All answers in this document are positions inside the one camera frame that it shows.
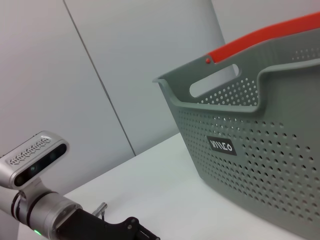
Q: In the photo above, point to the silver left connector plug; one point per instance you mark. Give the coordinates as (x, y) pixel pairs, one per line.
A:
(100, 208)

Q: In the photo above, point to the grey perforated storage bin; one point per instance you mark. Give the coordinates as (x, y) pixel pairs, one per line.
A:
(250, 162)

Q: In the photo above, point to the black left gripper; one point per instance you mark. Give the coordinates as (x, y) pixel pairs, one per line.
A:
(87, 230)

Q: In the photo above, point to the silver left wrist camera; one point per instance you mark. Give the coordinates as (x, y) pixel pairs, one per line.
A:
(25, 160)

